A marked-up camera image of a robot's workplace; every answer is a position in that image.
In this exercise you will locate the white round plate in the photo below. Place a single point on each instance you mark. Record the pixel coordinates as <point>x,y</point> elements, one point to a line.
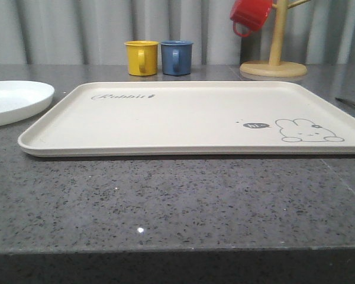
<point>21,99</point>

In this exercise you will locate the silver metal chopstick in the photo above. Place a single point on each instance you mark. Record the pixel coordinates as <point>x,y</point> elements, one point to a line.
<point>346,101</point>

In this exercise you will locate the cream rabbit serving tray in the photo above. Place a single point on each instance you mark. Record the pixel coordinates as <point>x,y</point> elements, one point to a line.
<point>169,118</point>

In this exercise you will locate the blue mug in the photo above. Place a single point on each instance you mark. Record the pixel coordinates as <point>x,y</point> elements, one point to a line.
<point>176,57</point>

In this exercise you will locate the yellow mug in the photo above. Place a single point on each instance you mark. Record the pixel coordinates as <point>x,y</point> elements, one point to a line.
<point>142,57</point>

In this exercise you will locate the wooden mug tree stand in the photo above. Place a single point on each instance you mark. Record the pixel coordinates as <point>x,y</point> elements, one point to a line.
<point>274,67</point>

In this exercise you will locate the red mug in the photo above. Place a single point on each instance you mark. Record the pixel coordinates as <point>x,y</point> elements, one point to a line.
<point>251,14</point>

